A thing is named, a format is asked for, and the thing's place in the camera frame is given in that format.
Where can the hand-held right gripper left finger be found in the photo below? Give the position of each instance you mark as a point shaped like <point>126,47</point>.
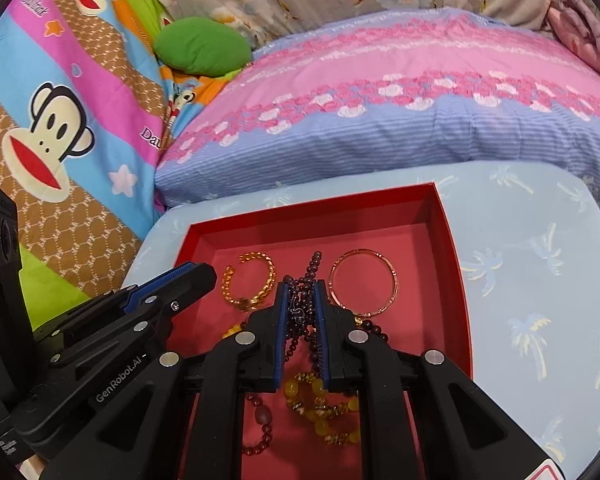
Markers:
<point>280,335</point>

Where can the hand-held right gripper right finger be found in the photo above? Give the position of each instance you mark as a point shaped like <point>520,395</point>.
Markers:
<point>321,335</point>

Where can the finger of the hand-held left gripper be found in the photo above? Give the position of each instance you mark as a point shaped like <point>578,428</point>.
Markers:
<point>195,280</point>
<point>150,282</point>

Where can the thin gold bangle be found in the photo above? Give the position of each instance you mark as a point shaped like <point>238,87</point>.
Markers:
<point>394,280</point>

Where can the red cardboard box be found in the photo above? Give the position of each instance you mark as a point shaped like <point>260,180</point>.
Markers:
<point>395,240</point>

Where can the pink and blue pillow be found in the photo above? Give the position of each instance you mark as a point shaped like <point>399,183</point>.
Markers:
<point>380,120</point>

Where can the green pillow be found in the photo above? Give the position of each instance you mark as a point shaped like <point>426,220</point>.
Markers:
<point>200,45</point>

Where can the cartoon monkey blanket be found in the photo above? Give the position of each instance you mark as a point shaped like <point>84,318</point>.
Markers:
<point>80,35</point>

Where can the pink floral cloth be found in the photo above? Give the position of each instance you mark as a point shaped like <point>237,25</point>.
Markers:
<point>585,30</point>

